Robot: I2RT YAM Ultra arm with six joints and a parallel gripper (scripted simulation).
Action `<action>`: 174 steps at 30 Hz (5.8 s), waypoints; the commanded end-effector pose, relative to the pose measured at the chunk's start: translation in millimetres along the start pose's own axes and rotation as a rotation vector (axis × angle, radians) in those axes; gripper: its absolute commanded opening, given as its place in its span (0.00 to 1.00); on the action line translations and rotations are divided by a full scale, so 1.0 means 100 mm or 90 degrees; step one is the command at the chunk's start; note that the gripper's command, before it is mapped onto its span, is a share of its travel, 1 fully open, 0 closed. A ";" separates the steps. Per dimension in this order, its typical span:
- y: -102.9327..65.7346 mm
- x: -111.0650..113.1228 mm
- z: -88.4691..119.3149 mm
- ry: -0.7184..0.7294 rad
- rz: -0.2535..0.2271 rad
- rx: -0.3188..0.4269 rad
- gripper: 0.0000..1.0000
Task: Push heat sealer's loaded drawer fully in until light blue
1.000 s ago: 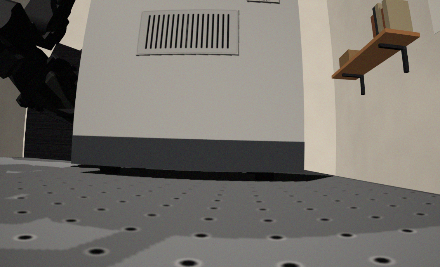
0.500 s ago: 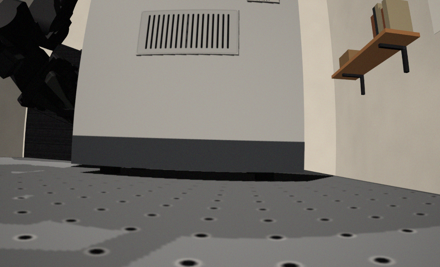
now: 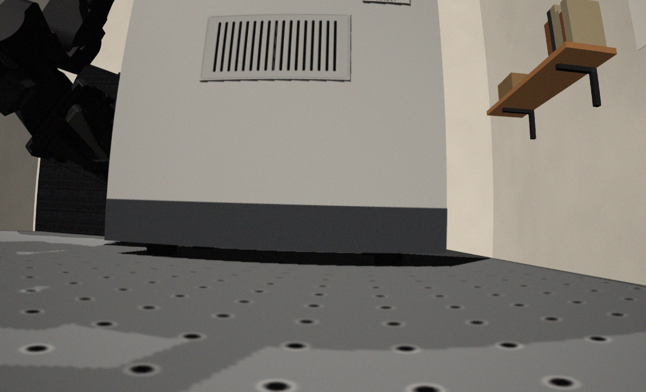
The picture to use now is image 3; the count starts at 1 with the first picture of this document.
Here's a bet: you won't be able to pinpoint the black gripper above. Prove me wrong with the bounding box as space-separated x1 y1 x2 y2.
26 78 115 167

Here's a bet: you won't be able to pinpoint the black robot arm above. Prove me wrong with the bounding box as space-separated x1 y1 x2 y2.
0 0 114 136

